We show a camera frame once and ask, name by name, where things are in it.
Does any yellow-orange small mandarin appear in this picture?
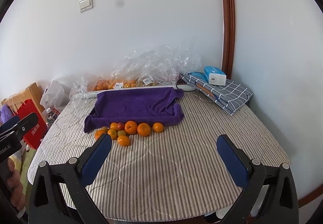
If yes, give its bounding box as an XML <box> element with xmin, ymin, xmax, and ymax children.
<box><xmin>107</xmin><ymin>128</ymin><xmax>118</xmax><ymax>140</ymax></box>

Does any large orange with stem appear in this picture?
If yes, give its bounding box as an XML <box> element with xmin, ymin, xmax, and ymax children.
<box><xmin>124</xmin><ymin>121</ymin><xmax>137</xmax><ymax>135</ymax></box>

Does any round orange mandarin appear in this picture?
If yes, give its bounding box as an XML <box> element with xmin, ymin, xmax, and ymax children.
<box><xmin>137</xmin><ymin>123</ymin><xmax>151</xmax><ymax>137</ymax></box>

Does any small orange end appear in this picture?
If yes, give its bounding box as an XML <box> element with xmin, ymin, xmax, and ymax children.
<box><xmin>152</xmin><ymin>122</ymin><xmax>164</xmax><ymax>133</ymax></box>

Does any person's left hand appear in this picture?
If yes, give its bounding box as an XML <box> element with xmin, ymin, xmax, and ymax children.
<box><xmin>7</xmin><ymin>158</ymin><xmax>25</xmax><ymax>211</ymax></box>

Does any red paper shopping bag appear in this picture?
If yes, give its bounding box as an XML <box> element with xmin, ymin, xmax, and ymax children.
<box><xmin>17</xmin><ymin>99</ymin><xmax>47</xmax><ymax>150</ymax></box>

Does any plastic bottle on floor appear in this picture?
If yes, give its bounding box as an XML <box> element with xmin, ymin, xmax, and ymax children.
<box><xmin>46</xmin><ymin>107</ymin><xmax>59</xmax><ymax>124</ymax></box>

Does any white plastic bag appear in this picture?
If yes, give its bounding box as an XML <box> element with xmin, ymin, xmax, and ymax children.
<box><xmin>40</xmin><ymin>80</ymin><xmax>69</xmax><ymax>112</ymax></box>

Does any greenish yellow small fruit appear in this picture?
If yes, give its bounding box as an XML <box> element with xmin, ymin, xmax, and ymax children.
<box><xmin>117</xmin><ymin>130</ymin><xmax>128</xmax><ymax>137</ymax></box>

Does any small orange behind pile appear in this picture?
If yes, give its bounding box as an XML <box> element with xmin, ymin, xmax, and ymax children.
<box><xmin>109</xmin><ymin>122</ymin><xmax>119</xmax><ymax>131</ymax></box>

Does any small red fruit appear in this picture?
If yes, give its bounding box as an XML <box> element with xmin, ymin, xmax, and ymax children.
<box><xmin>117</xmin><ymin>122</ymin><xmax>125</xmax><ymax>130</ymax></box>

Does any striped quilted table cover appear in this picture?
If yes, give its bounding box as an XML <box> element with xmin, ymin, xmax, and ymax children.
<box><xmin>27</xmin><ymin>89</ymin><xmax>291</xmax><ymax>222</ymax></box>

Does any white rolled paper tube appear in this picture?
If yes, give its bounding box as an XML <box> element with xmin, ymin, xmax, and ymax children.
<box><xmin>79</xmin><ymin>85</ymin><xmax>177</xmax><ymax>99</ymax></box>

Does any folded blue checkered cloth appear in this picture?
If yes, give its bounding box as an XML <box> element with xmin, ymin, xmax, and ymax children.
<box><xmin>180</xmin><ymin>73</ymin><xmax>254</xmax><ymax>115</ymax></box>

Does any clear plastic bag of oranges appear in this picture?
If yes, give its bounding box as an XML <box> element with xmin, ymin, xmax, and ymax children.
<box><xmin>69</xmin><ymin>50</ymin><xmax>142</xmax><ymax>105</ymax></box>

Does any blue white tissue box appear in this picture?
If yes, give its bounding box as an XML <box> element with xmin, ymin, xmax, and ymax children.
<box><xmin>204</xmin><ymin>66</ymin><xmax>227</xmax><ymax>86</ymax></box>

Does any purple towel over tray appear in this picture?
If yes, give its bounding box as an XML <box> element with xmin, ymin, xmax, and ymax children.
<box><xmin>84</xmin><ymin>88</ymin><xmax>184</xmax><ymax>133</ymax></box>

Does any clear plastic bag of longans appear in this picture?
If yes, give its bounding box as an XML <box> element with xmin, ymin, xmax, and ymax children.
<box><xmin>136</xmin><ymin>41</ymin><xmax>201</xmax><ymax>87</ymax></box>

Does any brown wooden door frame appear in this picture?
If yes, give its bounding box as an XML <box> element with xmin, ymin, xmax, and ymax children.
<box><xmin>221</xmin><ymin>0</ymin><xmax>235</xmax><ymax>79</ymax></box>

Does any white wall light switch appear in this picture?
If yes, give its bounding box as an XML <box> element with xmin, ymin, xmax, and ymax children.
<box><xmin>79</xmin><ymin>0</ymin><xmax>94</xmax><ymax>13</ymax></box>

